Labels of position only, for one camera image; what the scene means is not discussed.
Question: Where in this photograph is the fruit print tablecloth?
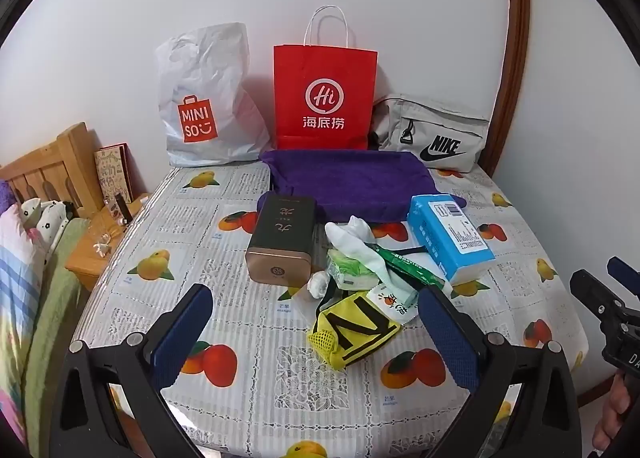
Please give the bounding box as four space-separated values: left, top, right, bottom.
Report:
70 161 588 458

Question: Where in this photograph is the brown wooden door frame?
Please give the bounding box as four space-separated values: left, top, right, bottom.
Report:
504 0 531 179

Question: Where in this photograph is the white plastic shopping bag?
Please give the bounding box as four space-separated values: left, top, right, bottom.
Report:
154 22 273 168

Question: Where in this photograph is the green bed blanket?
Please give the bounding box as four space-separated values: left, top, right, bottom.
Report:
25 218 93 439

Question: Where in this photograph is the white sock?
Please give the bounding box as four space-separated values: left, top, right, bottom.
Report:
325 215 417 305

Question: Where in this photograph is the person's right hand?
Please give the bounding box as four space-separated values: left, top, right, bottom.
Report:
592 378 640 452

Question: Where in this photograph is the white snack sachet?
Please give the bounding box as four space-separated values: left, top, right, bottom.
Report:
367 285 426 324

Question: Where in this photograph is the small dark bottle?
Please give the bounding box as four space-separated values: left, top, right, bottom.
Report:
112 193 132 225

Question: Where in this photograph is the red paper shopping bag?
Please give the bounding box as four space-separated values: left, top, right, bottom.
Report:
272 6 379 151

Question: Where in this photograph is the white spotted plush toy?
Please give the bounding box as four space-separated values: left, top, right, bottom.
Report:
20 197 68 251

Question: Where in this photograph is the illustrated cover book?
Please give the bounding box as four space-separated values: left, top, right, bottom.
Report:
94 142 135 211

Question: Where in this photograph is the blue tissue pack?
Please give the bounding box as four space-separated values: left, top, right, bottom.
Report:
406 194 496 285

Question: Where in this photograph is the yellow mesh pouch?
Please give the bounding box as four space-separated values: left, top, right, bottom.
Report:
307 291 403 371

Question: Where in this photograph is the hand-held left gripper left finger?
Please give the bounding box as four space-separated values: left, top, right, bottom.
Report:
47 283 216 458

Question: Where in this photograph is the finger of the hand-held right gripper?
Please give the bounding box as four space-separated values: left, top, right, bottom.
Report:
570 268 627 339
606 256 640 292

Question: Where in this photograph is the dark green tin box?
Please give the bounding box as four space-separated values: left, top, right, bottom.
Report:
245 193 317 285

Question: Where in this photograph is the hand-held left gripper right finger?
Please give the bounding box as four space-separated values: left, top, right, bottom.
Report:
417 284 583 458

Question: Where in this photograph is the clear plastic piece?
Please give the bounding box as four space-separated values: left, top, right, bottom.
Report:
90 223 122 259

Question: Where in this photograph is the purple cloth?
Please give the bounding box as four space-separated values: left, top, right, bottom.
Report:
259 149 468 225

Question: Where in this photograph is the green tissue pack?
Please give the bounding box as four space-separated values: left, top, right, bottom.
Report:
326 248 381 289

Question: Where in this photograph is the wooden nightstand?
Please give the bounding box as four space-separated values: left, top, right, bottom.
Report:
65 193 151 291

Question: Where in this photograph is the grey waist bag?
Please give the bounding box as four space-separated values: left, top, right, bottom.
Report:
372 94 491 173

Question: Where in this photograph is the wooden headboard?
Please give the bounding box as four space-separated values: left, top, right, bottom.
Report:
0 122 103 219

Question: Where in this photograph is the green sachet packet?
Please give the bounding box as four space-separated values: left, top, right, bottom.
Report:
372 244 448 291

